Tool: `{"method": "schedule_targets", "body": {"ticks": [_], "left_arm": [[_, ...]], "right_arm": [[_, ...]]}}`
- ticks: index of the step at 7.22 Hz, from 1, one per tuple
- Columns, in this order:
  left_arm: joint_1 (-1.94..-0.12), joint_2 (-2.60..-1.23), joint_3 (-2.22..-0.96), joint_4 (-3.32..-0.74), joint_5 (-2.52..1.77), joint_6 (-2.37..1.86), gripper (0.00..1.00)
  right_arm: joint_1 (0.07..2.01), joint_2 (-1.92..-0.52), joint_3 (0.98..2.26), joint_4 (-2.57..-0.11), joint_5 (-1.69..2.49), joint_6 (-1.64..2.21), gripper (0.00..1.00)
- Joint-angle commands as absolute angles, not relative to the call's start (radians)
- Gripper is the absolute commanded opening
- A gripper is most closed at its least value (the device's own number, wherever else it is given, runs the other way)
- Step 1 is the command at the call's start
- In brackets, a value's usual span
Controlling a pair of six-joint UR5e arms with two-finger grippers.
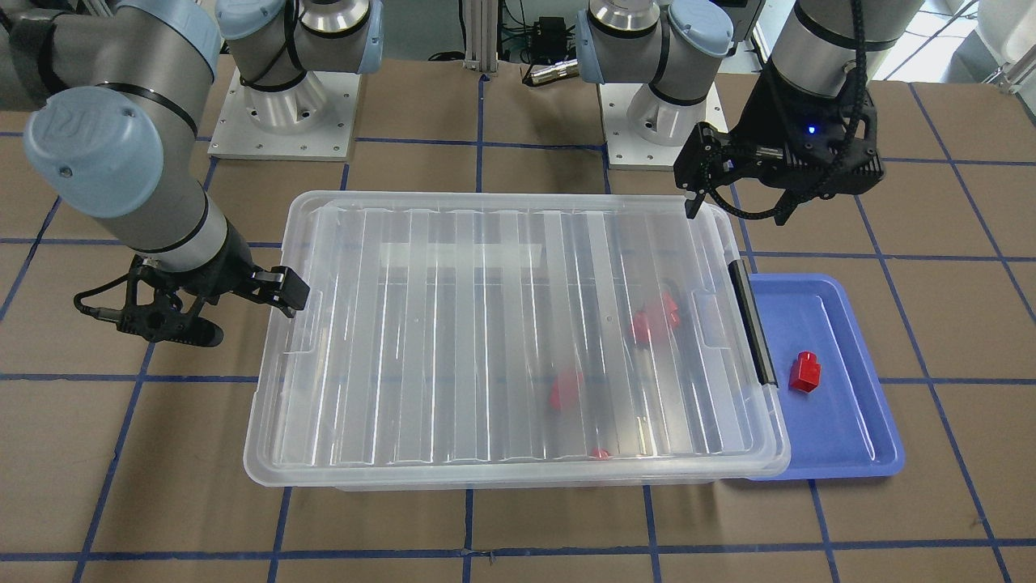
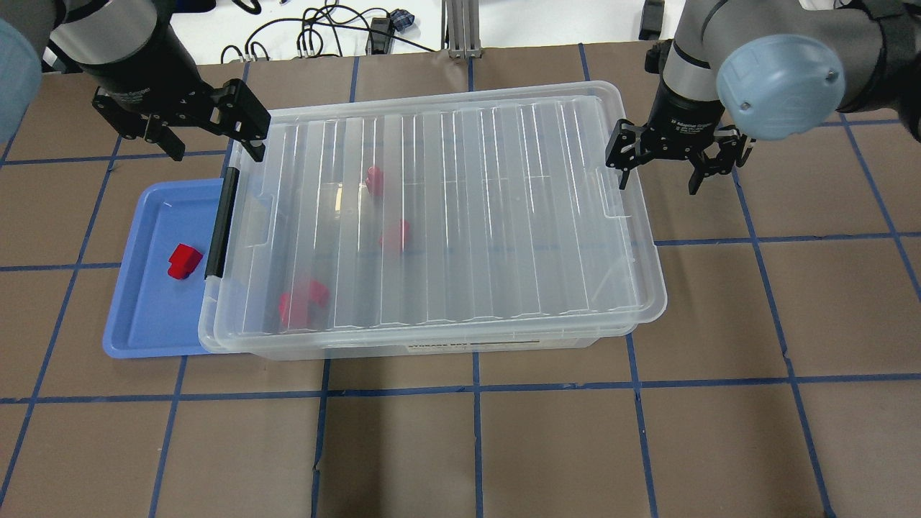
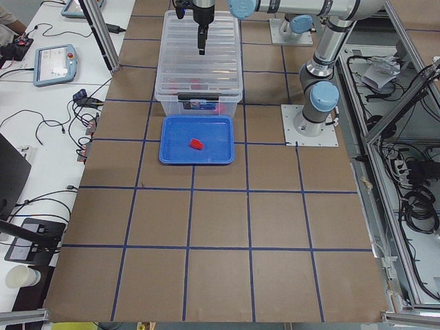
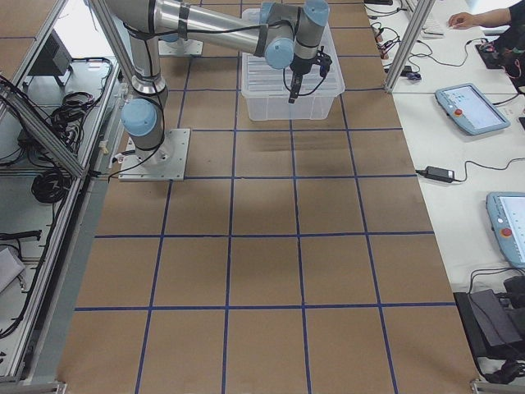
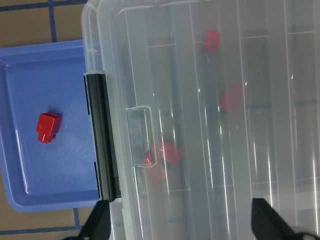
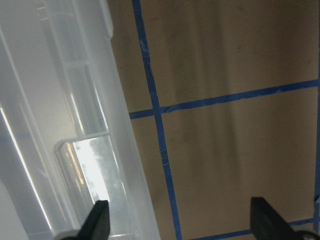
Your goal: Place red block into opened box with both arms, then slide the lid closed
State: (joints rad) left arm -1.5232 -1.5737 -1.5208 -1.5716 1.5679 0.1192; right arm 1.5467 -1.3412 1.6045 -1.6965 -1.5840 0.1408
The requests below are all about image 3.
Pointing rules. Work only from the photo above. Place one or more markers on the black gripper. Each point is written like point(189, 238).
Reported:
point(203, 14)

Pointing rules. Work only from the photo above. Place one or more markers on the red block from tray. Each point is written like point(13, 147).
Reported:
point(196, 144)

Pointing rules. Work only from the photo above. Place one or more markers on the clear plastic storage box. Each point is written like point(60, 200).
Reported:
point(197, 98)

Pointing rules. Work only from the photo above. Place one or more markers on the red block in box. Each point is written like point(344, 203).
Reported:
point(196, 84)

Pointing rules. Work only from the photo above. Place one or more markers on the black power adapter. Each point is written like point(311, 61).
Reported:
point(115, 29)

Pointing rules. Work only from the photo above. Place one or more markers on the blue plastic tray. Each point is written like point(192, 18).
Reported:
point(215, 131)

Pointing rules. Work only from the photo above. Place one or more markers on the white paper cup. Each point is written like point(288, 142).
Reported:
point(22, 276)

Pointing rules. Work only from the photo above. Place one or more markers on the black box latch handle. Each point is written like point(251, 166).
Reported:
point(209, 97)

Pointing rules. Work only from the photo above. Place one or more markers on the aluminium frame post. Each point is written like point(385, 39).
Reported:
point(101, 34)

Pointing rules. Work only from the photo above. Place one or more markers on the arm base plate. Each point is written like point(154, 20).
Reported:
point(278, 38)
point(300, 132)

